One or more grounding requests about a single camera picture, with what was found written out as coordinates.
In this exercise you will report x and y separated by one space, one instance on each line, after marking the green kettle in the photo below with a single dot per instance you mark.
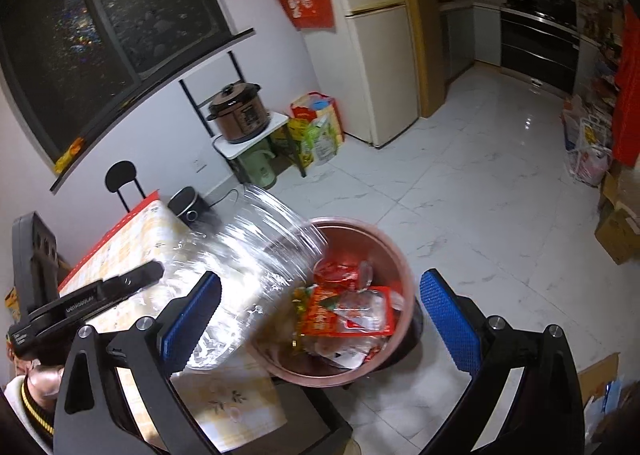
260 170

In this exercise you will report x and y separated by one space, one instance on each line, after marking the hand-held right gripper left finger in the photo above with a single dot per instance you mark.
192 320

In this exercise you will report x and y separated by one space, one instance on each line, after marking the person's left forearm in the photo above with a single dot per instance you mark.
20 417

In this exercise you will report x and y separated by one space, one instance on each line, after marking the clear plastic container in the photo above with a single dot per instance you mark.
260 255

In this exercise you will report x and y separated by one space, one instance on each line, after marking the flattened cardboard box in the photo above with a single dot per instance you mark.
597 375

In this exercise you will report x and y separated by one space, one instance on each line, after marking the person's left hand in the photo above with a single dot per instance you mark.
42 382

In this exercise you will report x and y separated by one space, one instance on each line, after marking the red patterned tablecloth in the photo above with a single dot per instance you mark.
146 199

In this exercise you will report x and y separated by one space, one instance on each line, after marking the wooden door frame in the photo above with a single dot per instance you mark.
417 35

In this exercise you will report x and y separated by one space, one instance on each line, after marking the black round stool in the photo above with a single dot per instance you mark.
120 174

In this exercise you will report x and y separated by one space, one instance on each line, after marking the brown pressure cooker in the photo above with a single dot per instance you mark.
240 115

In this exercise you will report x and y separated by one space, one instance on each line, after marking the clear plastic wrapper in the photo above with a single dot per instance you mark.
366 277

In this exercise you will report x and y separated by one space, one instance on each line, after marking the blue white packet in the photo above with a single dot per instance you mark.
612 402

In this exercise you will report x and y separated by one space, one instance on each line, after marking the green printed bag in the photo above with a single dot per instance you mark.
322 140

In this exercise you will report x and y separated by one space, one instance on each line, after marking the black metal rack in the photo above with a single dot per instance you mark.
278 124

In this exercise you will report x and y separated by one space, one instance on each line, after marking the grey kitchen cabinet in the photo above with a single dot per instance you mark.
485 35

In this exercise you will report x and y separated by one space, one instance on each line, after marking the yellow packet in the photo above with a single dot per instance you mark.
70 155

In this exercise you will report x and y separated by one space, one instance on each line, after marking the yellow printed bag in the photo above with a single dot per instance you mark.
294 131

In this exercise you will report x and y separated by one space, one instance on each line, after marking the dark framed window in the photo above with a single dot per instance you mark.
100 10

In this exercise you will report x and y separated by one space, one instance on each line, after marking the large red snack packet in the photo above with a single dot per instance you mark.
330 315

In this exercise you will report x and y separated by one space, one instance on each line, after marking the white pink plastic bag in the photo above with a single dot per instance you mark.
592 162

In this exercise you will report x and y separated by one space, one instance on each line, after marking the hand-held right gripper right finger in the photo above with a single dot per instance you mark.
450 320

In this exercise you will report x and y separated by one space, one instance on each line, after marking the shelf of packaged goods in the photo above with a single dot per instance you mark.
597 40

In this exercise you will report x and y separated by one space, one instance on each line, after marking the crumpled red wrapper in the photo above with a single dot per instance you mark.
340 274

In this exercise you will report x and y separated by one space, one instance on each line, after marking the red hanging cloth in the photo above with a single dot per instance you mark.
627 100

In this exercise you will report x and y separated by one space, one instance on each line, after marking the pink trash bin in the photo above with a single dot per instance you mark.
395 260

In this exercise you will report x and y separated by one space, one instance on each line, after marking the black rice cooker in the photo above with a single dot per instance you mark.
187 205

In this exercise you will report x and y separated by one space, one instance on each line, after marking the black built-in oven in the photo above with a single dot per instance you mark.
540 45

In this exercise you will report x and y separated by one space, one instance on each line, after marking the red shopping bag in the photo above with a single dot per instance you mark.
305 111

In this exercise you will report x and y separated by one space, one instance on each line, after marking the white refrigerator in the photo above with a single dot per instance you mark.
380 75

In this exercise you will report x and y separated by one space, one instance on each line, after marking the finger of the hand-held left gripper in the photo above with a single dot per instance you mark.
135 277

